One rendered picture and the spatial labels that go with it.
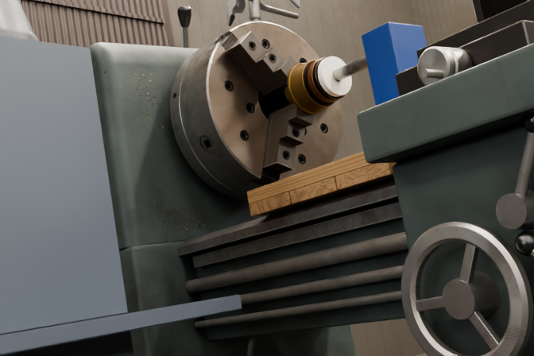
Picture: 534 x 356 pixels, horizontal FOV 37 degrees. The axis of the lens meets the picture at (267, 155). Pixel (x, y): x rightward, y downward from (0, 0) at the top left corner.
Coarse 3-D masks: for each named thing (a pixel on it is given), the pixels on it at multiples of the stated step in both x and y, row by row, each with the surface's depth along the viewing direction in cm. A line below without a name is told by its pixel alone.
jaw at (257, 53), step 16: (224, 48) 143; (240, 48) 141; (256, 48) 142; (272, 48) 142; (240, 64) 143; (256, 64) 141; (272, 64) 141; (288, 64) 140; (256, 80) 144; (272, 80) 142
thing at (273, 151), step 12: (288, 108) 141; (276, 120) 143; (288, 120) 140; (300, 120) 139; (312, 120) 141; (276, 132) 142; (288, 132) 139; (300, 132) 141; (276, 144) 141; (288, 144) 141; (300, 144) 141; (264, 156) 143; (276, 156) 139; (288, 156) 141; (264, 168) 142; (276, 168) 141; (288, 168) 141; (264, 180) 143; (276, 180) 143
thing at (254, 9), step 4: (248, 0) 156; (252, 0) 155; (256, 0) 155; (252, 4) 155; (256, 4) 155; (252, 8) 155; (256, 8) 155; (252, 12) 155; (256, 12) 154; (260, 12) 155; (252, 16) 154; (256, 16) 154; (260, 16) 155; (252, 20) 155; (256, 20) 155
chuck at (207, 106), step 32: (256, 32) 148; (288, 32) 154; (192, 64) 146; (224, 64) 142; (192, 96) 142; (224, 96) 140; (256, 96) 145; (192, 128) 142; (224, 128) 138; (256, 128) 143; (320, 128) 153; (224, 160) 140; (256, 160) 141; (320, 160) 151
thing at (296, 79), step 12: (312, 60) 139; (300, 72) 137; (312, 72) 135; (288, 84) 139; (300, 84) 137; (312, 84) 135; (288, 96) 141; (300, 96) 138; (312, 96) 137; (324, 96) 136; (300, 108) 139; (312, 108) 139; (324, 108) 142
